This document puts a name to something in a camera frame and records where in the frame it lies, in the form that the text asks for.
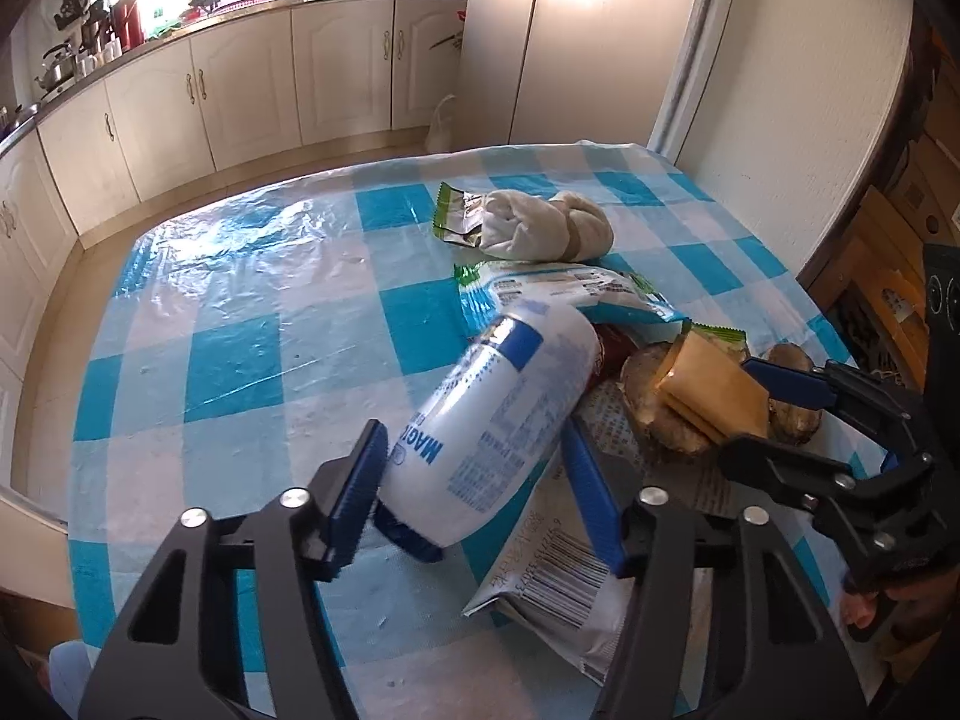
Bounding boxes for operator right hand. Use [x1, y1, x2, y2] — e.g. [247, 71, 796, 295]
[839, 569, 958, 631]

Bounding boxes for red snack packet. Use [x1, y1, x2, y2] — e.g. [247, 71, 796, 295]
[592, 323, 640, 383]

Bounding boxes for dark kitchen countertop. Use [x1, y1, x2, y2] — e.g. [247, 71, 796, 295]
[0, 0, 470, 152]

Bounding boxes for red thermos bottle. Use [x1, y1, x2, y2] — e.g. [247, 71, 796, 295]
[110, 0, 145, 52]

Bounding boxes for blue white snack bag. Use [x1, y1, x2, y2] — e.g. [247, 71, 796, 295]
[454, 260, 688, 337]

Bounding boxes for white blue plastic bottle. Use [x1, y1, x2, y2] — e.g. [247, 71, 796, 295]
[373, 299, 599, 562]

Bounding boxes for blue white checkered tablecloth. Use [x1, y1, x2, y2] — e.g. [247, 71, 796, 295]
[67, 142, 850, 718]

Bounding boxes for white lower kitchen cabinets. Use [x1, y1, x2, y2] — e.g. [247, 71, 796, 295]
[2, 0, 466, 377]

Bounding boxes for white refrigerator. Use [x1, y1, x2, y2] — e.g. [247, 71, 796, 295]
[452, 0, 695, 149]

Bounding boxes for metal kettle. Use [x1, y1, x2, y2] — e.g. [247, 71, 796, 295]
[34, 41, 76, 93]

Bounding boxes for white plastic bag on floor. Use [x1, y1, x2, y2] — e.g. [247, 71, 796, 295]
[425, 94, 455, 154]

